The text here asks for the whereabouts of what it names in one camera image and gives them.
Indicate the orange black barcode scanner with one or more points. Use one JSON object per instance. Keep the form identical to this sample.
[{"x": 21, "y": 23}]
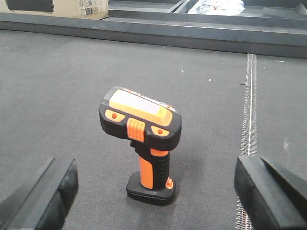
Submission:
[{"x": 153, "y": 129}]

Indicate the black conveyor belt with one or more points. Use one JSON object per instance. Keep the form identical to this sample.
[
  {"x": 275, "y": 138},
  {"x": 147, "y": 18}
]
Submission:
[{"x": 99, "y": 135}]

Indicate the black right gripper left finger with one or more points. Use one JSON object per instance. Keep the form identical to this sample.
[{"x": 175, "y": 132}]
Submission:
[{"x": 44, "y": 200}]

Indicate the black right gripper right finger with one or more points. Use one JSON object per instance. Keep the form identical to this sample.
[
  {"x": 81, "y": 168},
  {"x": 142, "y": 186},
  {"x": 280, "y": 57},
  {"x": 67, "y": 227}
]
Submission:
[{"x": 273, "y": 197}]

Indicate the white plastic bag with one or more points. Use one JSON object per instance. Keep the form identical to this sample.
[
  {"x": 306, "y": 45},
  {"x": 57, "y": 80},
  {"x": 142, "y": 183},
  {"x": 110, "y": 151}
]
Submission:
[{"x": 218, "y": 7}]

